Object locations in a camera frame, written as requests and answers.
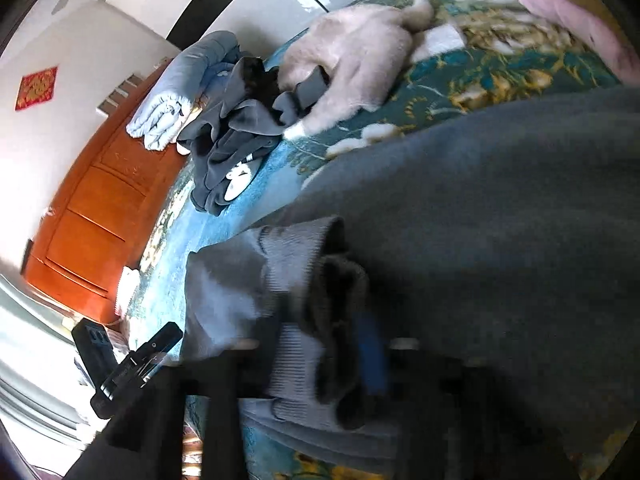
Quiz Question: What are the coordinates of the red wall decoration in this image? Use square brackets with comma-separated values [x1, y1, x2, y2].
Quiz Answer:
[15, 65, 59, 112]

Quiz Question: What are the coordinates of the pink cloth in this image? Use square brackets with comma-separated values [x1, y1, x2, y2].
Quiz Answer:
[517, 0, 640, 87]

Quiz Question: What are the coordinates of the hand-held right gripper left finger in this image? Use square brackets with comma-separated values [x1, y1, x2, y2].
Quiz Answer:
[167, 290, 293, 480]

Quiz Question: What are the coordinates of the beige fluffy garment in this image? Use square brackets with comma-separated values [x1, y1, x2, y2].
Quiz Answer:
[277, 0, 466, 142]

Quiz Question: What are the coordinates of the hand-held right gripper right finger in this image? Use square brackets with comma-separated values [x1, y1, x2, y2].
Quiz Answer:
[356, 309, 506, 480]

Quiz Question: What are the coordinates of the floral green bedspread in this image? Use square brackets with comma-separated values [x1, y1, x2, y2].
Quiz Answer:
[119, 0, 626, 480]

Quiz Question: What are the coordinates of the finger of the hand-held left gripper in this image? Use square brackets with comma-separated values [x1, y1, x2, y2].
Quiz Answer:
[90, 322, 184, 419]

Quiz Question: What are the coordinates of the small white cloth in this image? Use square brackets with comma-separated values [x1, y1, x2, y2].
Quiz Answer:
[115, 266, 142, 312]

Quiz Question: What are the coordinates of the grey knit sweater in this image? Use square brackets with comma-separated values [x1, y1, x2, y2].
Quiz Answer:
[182, 85, 640, 480]

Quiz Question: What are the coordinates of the dark grey printed garment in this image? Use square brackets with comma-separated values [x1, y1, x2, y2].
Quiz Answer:
[176, 57, 331, 218]

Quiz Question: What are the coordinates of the light blue folded blanket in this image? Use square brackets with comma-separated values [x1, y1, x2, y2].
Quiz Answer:
[125, 30, 242, 152]

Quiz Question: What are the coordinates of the orange wooden headboard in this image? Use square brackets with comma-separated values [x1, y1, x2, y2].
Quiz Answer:
[22, 67, 197, 327]

